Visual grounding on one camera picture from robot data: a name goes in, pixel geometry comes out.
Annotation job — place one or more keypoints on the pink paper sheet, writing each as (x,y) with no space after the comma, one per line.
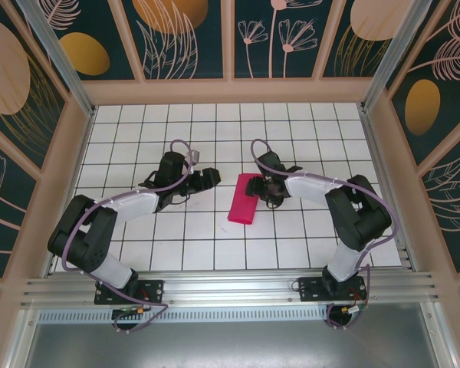
(241,207)

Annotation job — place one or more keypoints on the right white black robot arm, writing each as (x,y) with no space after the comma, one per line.
(310,188)

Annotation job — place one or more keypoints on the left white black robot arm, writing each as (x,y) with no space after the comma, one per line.
(138,205)

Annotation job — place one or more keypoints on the grey sheet metal panel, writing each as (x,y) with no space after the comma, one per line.
(230,345)

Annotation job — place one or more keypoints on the yellow power connector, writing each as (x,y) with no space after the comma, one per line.
(345,309)
(140,311)

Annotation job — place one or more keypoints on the long aluminium base rail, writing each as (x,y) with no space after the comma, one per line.
(230,287)

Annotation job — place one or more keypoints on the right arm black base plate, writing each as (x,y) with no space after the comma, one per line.
(308,291)

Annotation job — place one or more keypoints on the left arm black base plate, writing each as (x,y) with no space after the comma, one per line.
(155,293)

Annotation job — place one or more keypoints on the aluminium side rail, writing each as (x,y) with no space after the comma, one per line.
(50,266)
(386,191)

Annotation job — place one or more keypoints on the aluminium corner post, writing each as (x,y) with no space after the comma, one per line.
(57,53)
(395,50)

